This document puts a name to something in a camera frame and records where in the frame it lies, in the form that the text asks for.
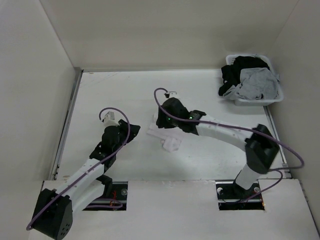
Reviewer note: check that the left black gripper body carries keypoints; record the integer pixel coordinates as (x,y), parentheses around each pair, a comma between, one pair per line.
(123,130)

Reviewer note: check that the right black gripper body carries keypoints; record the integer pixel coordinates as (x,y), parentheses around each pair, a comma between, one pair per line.
(166,121)

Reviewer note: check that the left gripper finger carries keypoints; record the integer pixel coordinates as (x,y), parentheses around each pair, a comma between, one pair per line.
(134,129)
(131,137)

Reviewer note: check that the white tank top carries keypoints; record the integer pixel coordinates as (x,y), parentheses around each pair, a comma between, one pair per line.
(170,139)

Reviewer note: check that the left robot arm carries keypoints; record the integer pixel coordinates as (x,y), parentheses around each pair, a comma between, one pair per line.
(55,208)

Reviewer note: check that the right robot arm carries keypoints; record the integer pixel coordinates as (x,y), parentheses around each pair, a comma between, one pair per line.
(257,143)

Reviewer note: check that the black tank top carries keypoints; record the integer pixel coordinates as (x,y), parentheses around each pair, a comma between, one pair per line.
(231,73)

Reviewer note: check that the grey tank top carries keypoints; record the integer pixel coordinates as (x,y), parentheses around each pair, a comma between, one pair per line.
(255,84)

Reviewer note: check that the white plastic laundry basket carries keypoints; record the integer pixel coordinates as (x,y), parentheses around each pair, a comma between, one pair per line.
(258,102)

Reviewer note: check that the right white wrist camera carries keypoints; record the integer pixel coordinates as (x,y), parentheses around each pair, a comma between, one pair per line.
(171,94)

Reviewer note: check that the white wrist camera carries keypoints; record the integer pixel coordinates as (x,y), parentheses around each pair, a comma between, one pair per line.
(171,94)
(109,119)

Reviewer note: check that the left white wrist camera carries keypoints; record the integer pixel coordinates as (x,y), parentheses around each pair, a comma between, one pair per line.
(109,119)

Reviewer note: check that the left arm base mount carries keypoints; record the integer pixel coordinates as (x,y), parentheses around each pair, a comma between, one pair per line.
(114,192)

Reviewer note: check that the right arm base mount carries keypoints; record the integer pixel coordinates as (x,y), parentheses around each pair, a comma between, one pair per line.
(234,198)

